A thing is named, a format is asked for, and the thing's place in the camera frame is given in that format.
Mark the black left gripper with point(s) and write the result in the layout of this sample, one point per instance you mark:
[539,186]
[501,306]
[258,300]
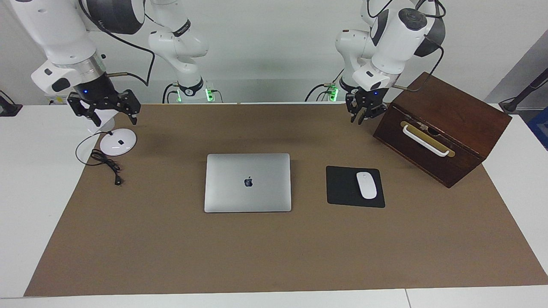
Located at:
[370,100]

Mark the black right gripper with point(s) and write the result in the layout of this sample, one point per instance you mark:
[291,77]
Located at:
[95,92]

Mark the silver laptop computer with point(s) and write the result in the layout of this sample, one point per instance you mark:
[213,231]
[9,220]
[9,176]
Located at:
[257,201]

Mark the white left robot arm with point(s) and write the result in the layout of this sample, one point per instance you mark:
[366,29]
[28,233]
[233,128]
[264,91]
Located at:
[398,34]

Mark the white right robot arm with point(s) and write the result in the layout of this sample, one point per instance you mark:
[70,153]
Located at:
[55,34]

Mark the white computer mouse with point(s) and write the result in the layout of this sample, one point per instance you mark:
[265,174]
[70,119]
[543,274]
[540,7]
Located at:
[366,185]

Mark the black mouse pad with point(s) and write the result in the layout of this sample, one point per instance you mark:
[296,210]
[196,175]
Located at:
[340,188]

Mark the dark brown wooden box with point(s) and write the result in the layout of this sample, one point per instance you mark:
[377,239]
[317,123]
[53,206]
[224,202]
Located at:
[454,111]

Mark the black stand with pole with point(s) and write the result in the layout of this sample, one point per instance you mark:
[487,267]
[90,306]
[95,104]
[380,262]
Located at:
[524,92]

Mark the brown table mat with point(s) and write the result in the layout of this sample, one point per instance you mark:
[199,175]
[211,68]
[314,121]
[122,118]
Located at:
[257,256]

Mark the blue object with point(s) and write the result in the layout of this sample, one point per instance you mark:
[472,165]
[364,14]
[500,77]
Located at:
[540,128]

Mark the white wall socket box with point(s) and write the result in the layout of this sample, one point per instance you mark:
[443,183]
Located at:
[53,99]

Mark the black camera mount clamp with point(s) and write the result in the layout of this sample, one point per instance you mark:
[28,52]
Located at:
[8,109]

